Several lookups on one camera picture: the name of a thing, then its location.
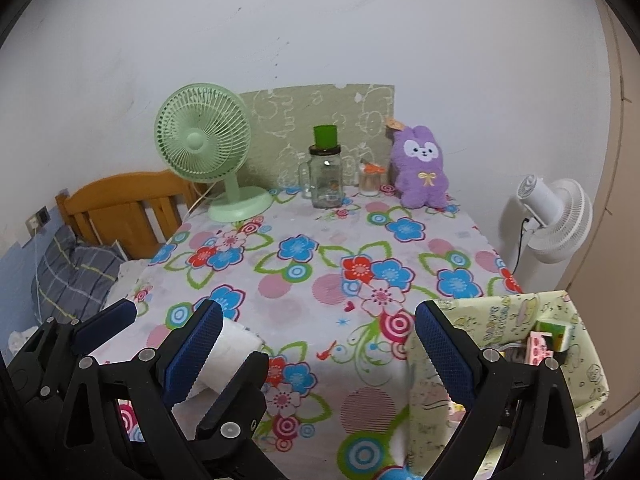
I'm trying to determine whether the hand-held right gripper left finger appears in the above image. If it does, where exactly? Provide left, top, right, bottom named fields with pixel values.
left=52, top=299, right=225, bottom=480

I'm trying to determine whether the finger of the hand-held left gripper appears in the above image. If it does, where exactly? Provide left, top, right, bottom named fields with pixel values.
left=10, top=300, right=137, bottom=411
left=195, top=352, right=286, bottom=480

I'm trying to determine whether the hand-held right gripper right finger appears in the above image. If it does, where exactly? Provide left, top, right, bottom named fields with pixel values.
left=414, top=301, right=587, bottom=480

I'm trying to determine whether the white paper towel roll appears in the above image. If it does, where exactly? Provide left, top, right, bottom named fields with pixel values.
left=190, top=317, right=266, bottom=403

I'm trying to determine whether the white cable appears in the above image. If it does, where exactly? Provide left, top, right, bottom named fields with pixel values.
left=482, top=342, right=526, bottom=361

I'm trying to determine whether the yellow-green cartoon storage box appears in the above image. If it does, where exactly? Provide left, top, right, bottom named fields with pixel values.
left=407, top=290, right=611, bottom=476

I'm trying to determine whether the pink dotted packet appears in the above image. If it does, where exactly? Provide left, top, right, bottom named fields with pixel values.
left=525, top=332, right=561, bottom=366

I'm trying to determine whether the yellow colourful small box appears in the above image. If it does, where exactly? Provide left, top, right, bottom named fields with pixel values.
left=535, top=320, right=573, bottom=353

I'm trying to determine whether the grey plaid pillow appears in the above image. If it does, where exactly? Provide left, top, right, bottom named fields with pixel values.
left=31, top=225, right=128, bottom=326

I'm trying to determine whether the white crumpled cloth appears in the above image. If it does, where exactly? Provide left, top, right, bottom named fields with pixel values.
left=7, top=327, right=38, bottom=351

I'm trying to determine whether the wooden headboard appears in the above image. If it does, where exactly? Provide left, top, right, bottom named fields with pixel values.
left=55, top=170, right=211, bottom=261

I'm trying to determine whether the floral tablecloth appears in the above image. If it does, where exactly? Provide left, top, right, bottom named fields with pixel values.
left=90, top=185, right=526, bottom=480

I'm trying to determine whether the purple plush toy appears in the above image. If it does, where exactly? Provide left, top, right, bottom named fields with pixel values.
left=385, top=117, right=451, bottom=209

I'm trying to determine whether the white clip fan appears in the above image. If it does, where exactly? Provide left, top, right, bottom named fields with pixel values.
left=517, top=175, right=593, bottom=264

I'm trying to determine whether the small glass cup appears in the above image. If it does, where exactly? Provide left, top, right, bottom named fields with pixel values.
left=357, top=157, right=386, bottom=196

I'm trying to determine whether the green desk fan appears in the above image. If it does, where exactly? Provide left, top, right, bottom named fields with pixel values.
left=154, top=85, right=273, bottom=223

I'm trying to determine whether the glass jar with green lid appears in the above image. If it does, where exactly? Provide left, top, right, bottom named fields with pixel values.
left=299, top=125, right=346, bottom=210

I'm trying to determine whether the beige door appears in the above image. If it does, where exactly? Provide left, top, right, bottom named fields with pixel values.
left=555, top=0, right=640, bottom=441

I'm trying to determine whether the wall socket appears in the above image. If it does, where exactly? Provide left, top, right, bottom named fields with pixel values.
left=25, top=205, right=51, bottom=233

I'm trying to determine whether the black fan cable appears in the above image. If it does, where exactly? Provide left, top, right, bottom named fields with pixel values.
left=512, top=217, right=531, bottom=276

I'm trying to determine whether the green patterned wall sheet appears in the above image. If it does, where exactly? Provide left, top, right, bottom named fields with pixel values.
left=239, top=82, right=396, bottom=191

